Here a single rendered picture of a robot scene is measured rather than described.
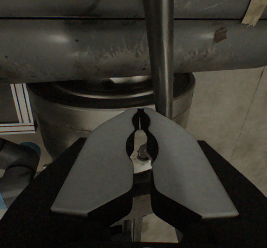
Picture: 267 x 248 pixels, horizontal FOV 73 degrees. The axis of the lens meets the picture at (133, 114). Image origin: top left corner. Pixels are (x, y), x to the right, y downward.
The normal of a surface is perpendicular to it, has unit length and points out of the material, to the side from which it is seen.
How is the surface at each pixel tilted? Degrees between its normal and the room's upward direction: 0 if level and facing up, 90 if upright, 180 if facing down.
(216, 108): 0
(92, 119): 19
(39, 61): 26
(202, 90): 0
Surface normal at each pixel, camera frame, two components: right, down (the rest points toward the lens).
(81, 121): -0.19, 0.50
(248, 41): 0.23, 0.66
